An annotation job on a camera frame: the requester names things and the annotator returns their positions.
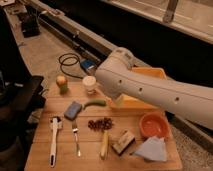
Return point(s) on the black box on floor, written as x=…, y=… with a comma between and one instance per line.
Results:
x=29, y=25

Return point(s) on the yellow handled knife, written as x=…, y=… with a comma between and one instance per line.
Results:
x=104, y=145

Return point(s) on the blue folded cloth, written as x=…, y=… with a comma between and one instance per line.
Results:
x=153, y=149

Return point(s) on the wooden block eraser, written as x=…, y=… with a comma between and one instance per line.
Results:
x=124, y=141

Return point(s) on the blue power box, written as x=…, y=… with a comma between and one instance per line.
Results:
x=88, y=66

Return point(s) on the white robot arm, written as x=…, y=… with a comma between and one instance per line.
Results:
x=193, y=102

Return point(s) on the white cup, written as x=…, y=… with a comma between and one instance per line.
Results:
x=89, y=83

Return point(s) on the yellow plastic bin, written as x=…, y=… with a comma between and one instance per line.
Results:
x=128, y=102

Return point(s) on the red bowl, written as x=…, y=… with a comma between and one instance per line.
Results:
x=153, y=124

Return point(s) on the green chili pepper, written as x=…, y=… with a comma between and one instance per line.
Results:
x=94, y=102

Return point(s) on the blue sponge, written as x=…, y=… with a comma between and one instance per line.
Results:
x=73, y=110

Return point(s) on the metal fork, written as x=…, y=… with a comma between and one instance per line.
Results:
x=75, y=131

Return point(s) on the bunch of dark grapes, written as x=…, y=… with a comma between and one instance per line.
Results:
x=100, y=124

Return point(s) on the apple on green cup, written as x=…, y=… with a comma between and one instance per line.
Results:
x=62, y=84

